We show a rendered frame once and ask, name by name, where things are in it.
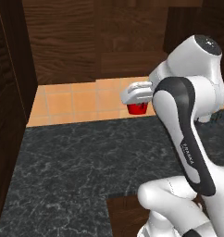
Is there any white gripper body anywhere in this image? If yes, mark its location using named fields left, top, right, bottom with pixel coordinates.
left=119, top=80, right=154, bottom=106

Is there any brown wooden base cabinet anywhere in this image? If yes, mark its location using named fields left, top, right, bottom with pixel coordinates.
left=106, top=194, right=153, bottom=237

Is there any brown wooden wall cabinet door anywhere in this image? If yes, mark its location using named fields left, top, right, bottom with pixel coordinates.
left=21, top=0, right=98, bottom=86
left=95, top=0, right=169, bottom=81

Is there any dark wooden wall cabinet door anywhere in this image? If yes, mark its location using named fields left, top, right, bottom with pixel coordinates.
left=162, top=0, right=224, bottom=109

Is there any dark wooden tall cabinet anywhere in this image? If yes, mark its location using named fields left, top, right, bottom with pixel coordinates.
left=0, top=0, right=39, bottom=236

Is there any red glass cup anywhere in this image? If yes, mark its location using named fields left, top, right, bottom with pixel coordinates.
left=126, top=102, right=149, bottom=117

